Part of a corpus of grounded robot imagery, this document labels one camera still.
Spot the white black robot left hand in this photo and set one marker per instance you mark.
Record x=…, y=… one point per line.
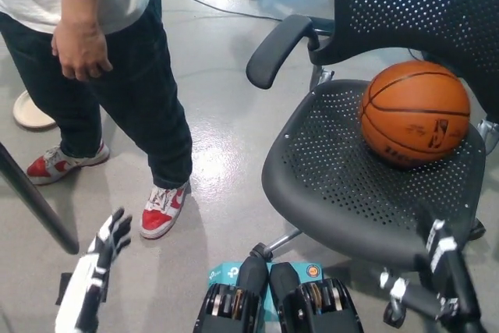
x=83, y=282

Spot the person's left hand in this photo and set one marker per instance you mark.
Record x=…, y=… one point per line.
x=82, y=50

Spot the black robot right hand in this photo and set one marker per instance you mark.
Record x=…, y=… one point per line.
x=454, y=294

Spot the orange NBA basketball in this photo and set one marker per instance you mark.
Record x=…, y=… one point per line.
x=413, y=114

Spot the person in grey shirt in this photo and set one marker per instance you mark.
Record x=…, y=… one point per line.
x=136, y=95

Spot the black perforated office chair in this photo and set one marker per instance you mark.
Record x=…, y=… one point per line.
x=331, y=185

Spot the black floor tape patch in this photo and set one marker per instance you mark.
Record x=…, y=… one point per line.
x=63, y=290

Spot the beige round plate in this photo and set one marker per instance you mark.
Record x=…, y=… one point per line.
x=29, y=114

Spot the black metal pole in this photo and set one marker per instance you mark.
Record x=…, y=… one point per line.
x=35, y=200

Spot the red white left sneaker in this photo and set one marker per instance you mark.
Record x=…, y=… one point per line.
x=161, y=216

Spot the red white sneaker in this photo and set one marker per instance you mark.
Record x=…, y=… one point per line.
x=50, y=167
x=161, y=216

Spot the red white right sneaker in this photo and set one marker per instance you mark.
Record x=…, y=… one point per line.
x=50, y=167

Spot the teal router box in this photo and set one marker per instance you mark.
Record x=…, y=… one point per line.
x=222, y=272

